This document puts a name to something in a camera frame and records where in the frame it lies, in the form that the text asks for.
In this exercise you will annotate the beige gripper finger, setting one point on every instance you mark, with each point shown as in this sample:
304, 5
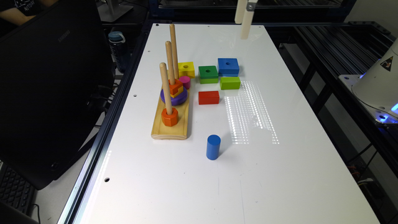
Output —
240, 9
247, 18

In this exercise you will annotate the dark green square block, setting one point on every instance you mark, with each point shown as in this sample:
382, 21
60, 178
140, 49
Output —
208, 74

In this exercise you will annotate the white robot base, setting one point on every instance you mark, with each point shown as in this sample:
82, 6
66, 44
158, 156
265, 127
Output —
376, 89

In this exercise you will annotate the person forearm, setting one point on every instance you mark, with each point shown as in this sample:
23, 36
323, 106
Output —
18, 12

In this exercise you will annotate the blue square block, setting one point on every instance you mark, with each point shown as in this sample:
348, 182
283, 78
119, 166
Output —
228, 67

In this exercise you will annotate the light green rectangular block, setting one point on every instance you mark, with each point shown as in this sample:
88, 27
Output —
230, 83

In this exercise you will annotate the yellow square block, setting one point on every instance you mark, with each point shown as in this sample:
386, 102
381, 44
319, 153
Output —
186, 69

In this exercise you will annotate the pink cylinder block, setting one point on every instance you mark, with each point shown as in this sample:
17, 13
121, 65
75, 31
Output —
186, 81

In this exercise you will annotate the red rectangular block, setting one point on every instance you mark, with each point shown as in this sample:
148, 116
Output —
208, 97

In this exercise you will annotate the orange hexagon block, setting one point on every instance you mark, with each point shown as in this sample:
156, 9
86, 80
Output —
169, 119

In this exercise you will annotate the blue cylinder block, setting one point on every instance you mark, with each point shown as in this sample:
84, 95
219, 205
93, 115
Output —
213, 147

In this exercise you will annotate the rear wooden peg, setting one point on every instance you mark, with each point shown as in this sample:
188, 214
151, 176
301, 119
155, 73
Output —
174, 51

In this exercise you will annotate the wooden peg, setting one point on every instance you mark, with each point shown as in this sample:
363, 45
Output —
174, 51
165, 87
168, 46

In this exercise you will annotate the middle wooden peg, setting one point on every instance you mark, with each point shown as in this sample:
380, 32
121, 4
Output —
168, 46

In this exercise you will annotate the front wooden peg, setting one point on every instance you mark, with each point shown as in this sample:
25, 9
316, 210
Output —
165, 87

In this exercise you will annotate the orange and yellow stacked blocks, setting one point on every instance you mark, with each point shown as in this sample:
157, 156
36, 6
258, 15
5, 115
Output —
176, 88

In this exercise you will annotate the dark water bottle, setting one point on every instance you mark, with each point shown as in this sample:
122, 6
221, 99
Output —
119, 50

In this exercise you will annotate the silver monitor stand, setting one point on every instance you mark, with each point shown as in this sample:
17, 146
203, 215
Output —
111, 10

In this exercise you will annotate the wooden peg base board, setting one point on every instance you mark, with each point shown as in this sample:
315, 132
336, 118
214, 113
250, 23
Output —
176, 132

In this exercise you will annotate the black Samsung monitor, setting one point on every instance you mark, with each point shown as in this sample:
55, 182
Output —
56, 77

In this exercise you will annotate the black keyboard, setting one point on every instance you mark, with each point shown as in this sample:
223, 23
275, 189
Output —
15, 190

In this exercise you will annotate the purple ring block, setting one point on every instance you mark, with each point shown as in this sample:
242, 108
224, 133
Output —
181, 98

